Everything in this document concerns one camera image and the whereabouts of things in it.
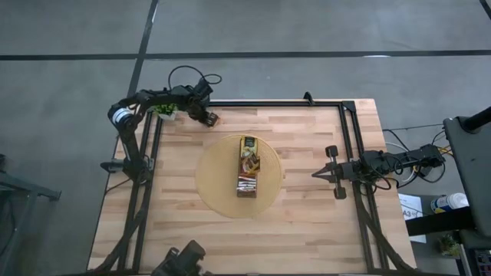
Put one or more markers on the black desk bar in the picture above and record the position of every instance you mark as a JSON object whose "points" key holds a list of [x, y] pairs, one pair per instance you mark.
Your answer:
{"points": [[437, 224]]}

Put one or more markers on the black round pole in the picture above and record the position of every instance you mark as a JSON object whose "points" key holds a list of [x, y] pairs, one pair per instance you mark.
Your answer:
{"points": [[477, 120]]}

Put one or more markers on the white blue bottle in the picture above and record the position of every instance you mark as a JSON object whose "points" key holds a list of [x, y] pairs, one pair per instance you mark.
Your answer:
{"points": [[450, 202]]}

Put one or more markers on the round woven straw placemat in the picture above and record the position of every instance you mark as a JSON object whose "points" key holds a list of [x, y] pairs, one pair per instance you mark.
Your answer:
{"points": [[218, 180]]}

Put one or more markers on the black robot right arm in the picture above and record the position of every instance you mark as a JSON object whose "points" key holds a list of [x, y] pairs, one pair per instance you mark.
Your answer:
{"points": [[403, 161]]}

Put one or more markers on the white paper sheet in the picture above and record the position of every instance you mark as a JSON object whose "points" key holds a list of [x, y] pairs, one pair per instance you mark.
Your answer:
{"points": [[408, 203]]}

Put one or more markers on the black aluminium table frame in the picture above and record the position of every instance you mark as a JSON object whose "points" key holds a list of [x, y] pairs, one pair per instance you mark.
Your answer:
{"points": [[268, 103]]}

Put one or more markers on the brown wooden tea box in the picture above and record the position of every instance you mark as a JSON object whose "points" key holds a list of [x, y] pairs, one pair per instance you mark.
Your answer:
{"points": [[247, 176]]}

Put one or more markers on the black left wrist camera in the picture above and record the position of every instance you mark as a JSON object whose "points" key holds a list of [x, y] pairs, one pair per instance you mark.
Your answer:
{"points": [[203, 89]]}

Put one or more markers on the small potted plant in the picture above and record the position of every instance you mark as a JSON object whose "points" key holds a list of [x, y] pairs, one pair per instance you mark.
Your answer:
{"points": [[449, 245]]}

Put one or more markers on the yellow black tea packet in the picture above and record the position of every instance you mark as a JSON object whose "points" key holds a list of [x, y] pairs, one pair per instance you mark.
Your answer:
{"points": [[249, 145]]}

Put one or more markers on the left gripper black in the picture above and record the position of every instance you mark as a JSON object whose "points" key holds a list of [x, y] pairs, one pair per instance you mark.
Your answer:
{"points": [[199, 109]]}

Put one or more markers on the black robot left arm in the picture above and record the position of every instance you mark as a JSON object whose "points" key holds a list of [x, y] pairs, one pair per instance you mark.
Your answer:
{"points": [[128, 134]]}

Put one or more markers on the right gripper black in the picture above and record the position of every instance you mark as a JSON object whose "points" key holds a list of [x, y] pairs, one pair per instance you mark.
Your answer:
{"points": [[347, 171]]}

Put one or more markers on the dark grey side desk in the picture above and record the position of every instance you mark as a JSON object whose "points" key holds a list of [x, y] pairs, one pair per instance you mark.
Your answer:
{"points": [[472, 172]]}

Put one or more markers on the green plant in white pot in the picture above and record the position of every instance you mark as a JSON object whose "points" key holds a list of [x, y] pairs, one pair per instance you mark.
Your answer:
{"points": [[165, 109]]}

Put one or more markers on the grey metal stand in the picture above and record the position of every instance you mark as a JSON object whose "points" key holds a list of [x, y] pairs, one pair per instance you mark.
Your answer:
{"points": [[30, 188]]}

